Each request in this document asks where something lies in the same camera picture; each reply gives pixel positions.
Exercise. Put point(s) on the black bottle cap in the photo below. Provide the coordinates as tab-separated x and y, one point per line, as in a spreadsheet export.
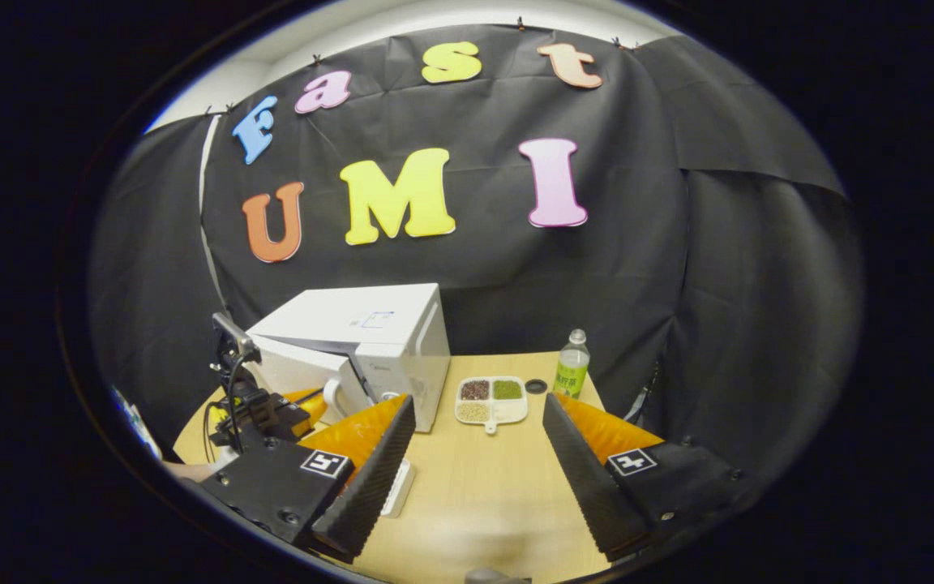
536	386

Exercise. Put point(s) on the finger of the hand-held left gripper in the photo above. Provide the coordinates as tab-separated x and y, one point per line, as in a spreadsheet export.
309	405

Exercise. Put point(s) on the white microwave oven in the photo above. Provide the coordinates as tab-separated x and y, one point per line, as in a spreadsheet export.
353	316

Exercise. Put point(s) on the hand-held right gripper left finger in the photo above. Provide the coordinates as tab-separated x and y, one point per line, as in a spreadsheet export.
374	487

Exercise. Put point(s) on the white divided dish with grains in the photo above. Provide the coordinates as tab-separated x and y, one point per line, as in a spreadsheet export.
513	412

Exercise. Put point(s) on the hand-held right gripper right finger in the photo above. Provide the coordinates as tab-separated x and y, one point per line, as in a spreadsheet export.
589	487

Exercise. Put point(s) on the green drink bottle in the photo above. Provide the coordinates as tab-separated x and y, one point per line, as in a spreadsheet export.
571	373

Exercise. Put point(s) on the black backdrop cloth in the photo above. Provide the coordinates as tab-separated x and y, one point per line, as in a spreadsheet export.
637	284

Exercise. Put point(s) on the white rectangular container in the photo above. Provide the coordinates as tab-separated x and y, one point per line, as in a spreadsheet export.
398	491

